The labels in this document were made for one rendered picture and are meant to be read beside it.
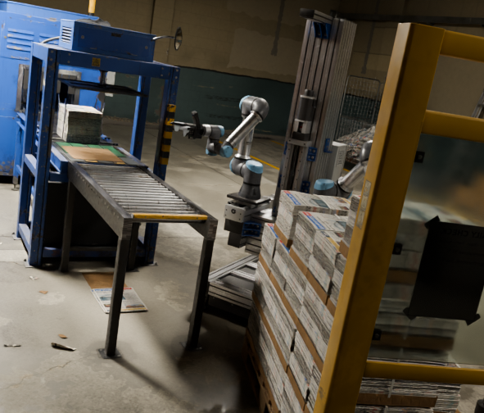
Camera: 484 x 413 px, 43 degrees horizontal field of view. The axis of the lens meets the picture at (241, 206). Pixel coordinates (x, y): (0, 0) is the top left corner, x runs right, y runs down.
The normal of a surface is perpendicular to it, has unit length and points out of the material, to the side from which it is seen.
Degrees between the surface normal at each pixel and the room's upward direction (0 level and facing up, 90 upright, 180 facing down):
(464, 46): 90
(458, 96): 90
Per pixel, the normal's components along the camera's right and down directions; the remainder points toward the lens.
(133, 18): 0.46, 0.29
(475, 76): -0.88, -0.03
